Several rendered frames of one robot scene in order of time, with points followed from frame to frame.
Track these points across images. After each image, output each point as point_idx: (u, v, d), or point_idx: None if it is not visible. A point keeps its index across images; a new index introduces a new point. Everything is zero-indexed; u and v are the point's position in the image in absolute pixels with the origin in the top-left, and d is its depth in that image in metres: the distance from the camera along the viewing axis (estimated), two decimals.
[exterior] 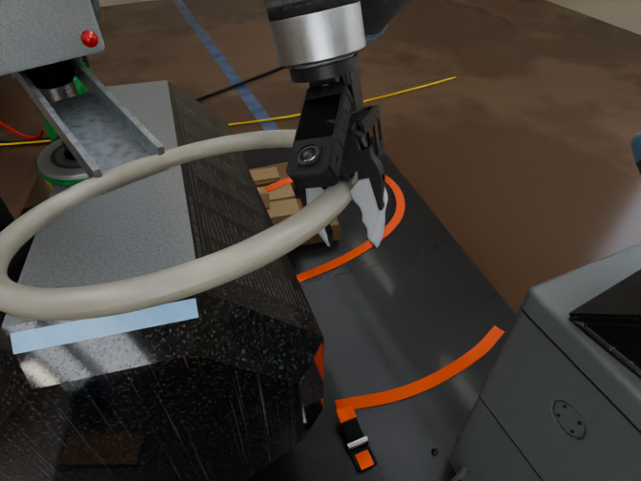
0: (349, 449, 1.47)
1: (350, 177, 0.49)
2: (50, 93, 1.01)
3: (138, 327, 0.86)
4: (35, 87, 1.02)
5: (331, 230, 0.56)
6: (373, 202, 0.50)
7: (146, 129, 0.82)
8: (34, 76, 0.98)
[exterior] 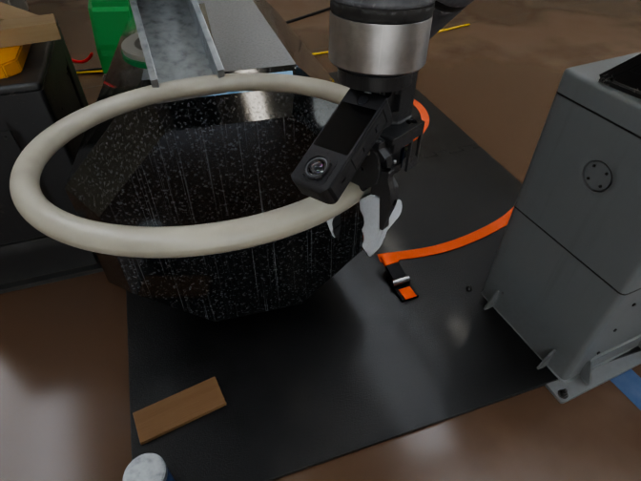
0: (394, 283, 1.67)
1: (363, 189, 0.48)
2: None
3: (248, 91, 1.06)
4: None
5: (340, 223, 0.55)
6: (376, 220, 0.49)
7: (214, 46, 0.81)
8: None
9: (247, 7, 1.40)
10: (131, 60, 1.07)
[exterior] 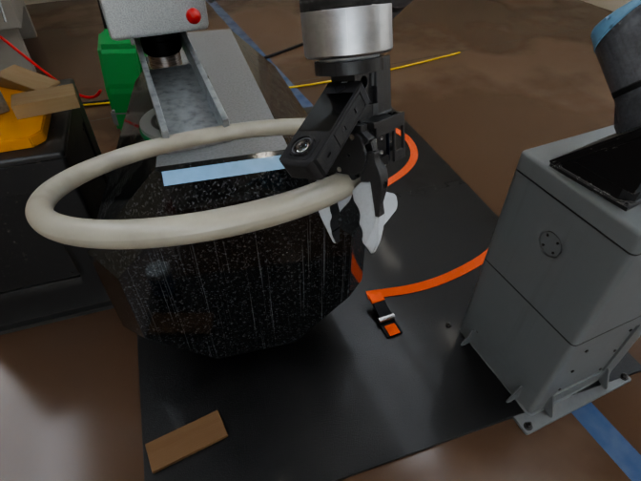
0: (380, 321, 1.84)
1: (354, 177, 0.49)
2: (157, 61, 1.13)
3: (247, 173, 1.23)
4: (147, 54, 1.14)
5: (338, 227, 0.56)
6: (371, 207, 0.50)
7: (219, 102, 0.88)
8: (147, 45, 1.10)
9: (246, 80, 1.57)
10: None
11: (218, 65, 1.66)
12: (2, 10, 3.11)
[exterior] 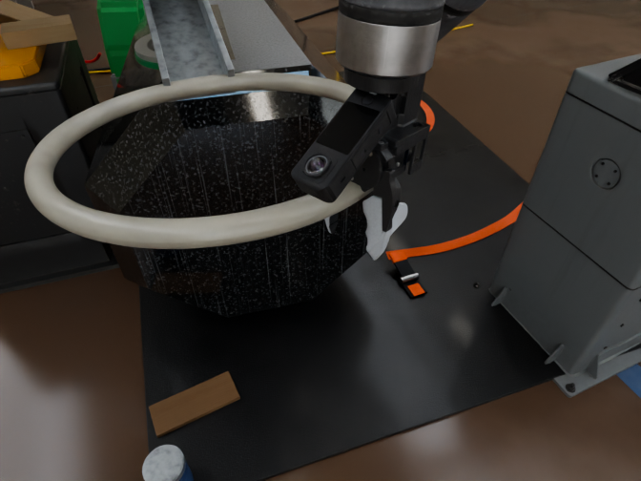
0: (403, 281, 1.70)
1: (365, 190, 0.48)
2: None
3: (265, 90, 1.08)
4: None
5: (337, 220, 0.56)
6: (379, 222, 0.49)
7: (224, 46, 0.82)
8: None
9: (260, 8, 1.42)
10: (135, 56, 1.11)
11: None
12: None
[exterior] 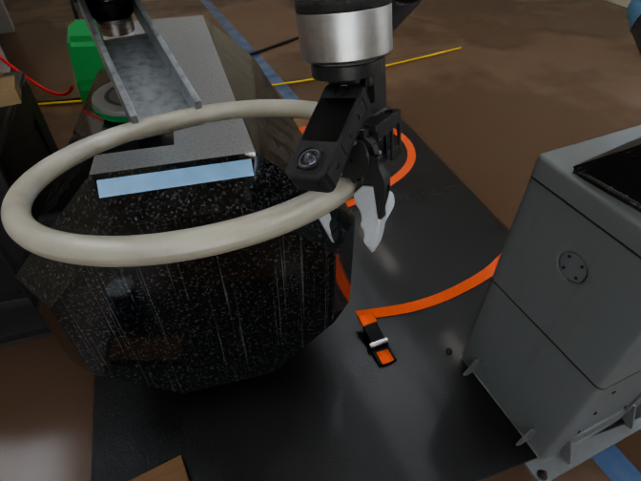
0: (371, 346, 1.62)
1: (356, 181, 0.49)
2: (108, 26, 1.03)
3: (203, 181, 1.00)
4: (94, 19, 1.04)
5: (337, 227, 0.56)
6: (374, 210, 0.49)
7: (188, 81, 0.83)
8: (94, 8, 1.00)
9: (214, 72, 1.35)
10: None
11: (184, 54, 1.44)
12: None
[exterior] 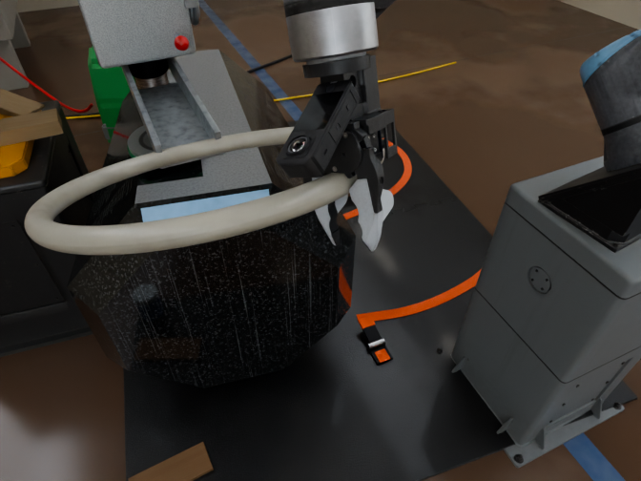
0: (370, 346, 1.81)
1: (350, 176, 0.50)
2: (145, 83, 1.14)
3: None
4: (134, 76, 1.16)
5: (338, 229, 0.56)
6: (369, 204, 0.50)
7: (210, 115, 0.89)
8: (134, 68, 1.12)
9: (232, 106, 1.54)
10: None
11: (205, 90, 1.63)
12: None
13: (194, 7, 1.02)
